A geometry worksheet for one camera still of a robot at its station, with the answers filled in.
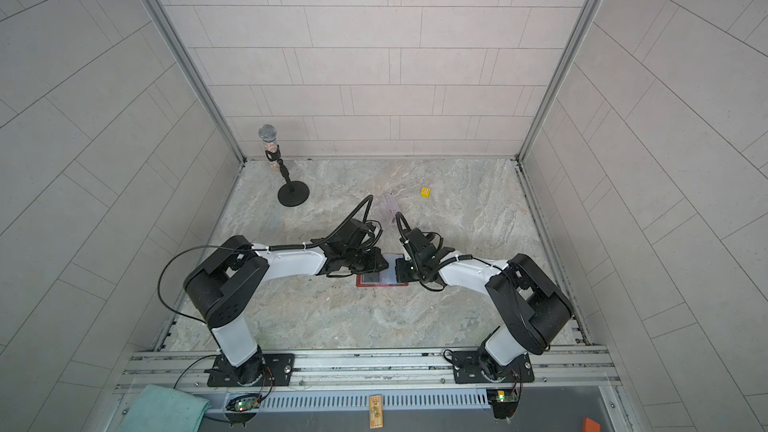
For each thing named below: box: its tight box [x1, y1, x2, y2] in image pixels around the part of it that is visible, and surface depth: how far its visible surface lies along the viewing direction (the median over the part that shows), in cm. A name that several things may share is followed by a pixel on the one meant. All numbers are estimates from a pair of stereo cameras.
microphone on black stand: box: [258, 124, 310, 207], surface depth 101 cm
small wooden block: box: [369, 395, 383, 429], surface depth 67 cm
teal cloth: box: [116, 384, 211, 432], surface depth 66 cm
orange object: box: [583, 416, 601, 432], surface depth 65 cm
